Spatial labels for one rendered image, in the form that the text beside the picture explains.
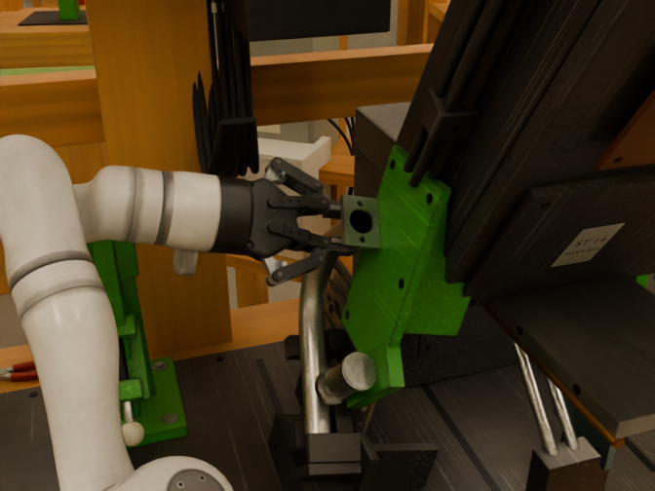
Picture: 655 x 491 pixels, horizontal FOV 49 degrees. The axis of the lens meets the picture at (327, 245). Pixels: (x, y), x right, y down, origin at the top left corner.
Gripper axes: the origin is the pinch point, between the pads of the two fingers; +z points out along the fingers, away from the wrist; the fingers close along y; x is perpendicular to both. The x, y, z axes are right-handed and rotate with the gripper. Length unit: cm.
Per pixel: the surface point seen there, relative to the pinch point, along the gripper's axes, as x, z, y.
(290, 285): 201, 70, 52
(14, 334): 219, -31, 31
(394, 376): -3.0, 3.3, -15.7
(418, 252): -9.8, 2.9, -5.4
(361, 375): -0.5, 1.0, -15.3
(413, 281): -8.0, 3.3, -7.6
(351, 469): 7.8, 3.3, -23.9
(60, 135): 29.4, -27.4, 20.4
